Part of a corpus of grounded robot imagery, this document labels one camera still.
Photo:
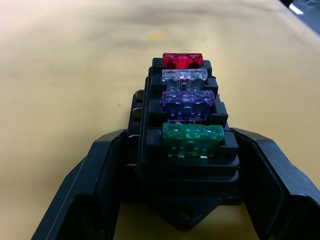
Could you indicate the red blade fuse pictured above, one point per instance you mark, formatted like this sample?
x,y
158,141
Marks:
x,y
181,61

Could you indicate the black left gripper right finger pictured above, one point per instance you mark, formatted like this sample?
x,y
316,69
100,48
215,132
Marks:
x,y
282,190

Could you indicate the black fuse box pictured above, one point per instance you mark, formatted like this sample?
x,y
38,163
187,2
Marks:
x,y
185,182

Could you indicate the clear blade fuse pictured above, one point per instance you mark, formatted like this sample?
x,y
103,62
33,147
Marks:
x,y
184,79

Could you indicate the green blade fuse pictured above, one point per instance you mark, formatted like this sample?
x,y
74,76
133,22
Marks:
x,y
191,140

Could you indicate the purple blade fuse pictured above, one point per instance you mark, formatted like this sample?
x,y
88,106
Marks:
x,y
188,106

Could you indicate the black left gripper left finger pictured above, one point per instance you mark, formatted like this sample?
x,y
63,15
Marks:
x,y
82,192

